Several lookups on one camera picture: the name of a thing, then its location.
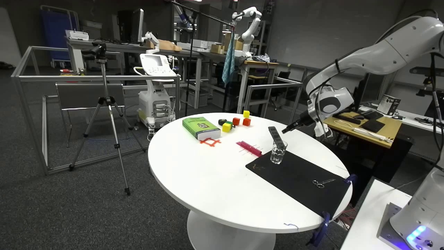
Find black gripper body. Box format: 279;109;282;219
296;113;320;130

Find black rectangular mat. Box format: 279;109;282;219
245;149;356;220

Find hanging blue cloth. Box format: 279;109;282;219
221;30;238;88

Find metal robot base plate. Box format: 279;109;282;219
377;202;418;250

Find white robot base table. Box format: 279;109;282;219
341;178;444;250

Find white equipment cart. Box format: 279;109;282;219
134;53;180;132

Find grey metal frame railing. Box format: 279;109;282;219
12;45;185;176

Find wooden desk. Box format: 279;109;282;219
324;110;404;151

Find green book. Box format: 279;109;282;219
181;116;223;142

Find red flat strip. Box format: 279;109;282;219
236;141;264;159

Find white round table pedestal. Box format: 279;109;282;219
186;210;278;250

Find orange plastic piece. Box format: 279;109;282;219
199;137;223;149

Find black camera tripod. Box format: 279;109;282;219
69;41;148;198

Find clear glass cup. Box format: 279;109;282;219
270;138;289;166

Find small metal scissors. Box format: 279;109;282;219
313;178;338;191

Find blue board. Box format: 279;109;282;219
39;5;81;62

